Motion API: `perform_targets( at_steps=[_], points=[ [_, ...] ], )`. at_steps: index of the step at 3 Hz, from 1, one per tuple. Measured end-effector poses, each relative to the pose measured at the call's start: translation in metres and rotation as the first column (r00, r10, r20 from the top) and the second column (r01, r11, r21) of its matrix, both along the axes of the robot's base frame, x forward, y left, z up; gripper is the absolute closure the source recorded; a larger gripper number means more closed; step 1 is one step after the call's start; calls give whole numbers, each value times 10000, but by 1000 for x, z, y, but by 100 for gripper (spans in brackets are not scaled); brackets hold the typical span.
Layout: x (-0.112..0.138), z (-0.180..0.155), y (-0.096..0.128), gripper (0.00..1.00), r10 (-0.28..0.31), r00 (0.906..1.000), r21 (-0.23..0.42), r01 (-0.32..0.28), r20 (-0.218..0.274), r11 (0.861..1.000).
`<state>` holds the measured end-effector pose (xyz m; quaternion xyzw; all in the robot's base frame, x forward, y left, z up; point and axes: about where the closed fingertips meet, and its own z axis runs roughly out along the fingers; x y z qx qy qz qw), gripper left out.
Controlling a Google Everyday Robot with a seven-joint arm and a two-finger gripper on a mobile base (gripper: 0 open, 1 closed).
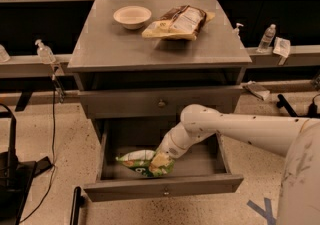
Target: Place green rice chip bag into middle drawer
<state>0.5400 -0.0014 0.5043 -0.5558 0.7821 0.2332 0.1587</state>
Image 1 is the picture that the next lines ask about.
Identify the small pump bottle right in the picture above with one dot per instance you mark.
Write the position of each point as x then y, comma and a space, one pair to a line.
236, 30

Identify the folded cloth on ledge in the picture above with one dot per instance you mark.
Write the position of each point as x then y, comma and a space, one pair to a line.
257, 90

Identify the black stand base left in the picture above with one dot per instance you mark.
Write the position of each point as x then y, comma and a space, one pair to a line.
16, 177

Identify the open middle drawer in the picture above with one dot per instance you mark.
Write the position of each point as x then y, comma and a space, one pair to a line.
202, 170

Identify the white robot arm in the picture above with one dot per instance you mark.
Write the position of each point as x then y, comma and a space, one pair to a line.
296, 139

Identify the white paper tag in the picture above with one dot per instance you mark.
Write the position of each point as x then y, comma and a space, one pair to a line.
282, 47

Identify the blue tape cross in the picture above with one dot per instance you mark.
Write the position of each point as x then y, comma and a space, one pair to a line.
266, 212

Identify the clear water bottle right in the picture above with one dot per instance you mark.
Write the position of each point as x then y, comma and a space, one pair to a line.
267, 38

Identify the green rice chip bag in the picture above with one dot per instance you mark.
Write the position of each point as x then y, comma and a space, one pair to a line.
139, 161

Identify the white paper bowl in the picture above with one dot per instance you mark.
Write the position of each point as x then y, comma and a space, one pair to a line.
132, 17

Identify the closed upper drawer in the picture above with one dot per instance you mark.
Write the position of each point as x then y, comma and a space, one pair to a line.
156, 101

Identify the black bar at bottom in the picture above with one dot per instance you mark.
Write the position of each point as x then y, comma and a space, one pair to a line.
77, 202

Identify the hand sanitizer pump bottle left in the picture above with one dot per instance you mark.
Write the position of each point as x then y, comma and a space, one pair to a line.
44, 52

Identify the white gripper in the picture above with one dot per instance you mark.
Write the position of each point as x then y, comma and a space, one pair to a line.
168, 150

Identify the grey drawer cabinet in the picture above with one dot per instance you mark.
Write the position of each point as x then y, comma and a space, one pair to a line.
109, 57

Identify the brown and yellow snack bag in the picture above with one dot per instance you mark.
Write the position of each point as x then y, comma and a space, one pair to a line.
180, 23

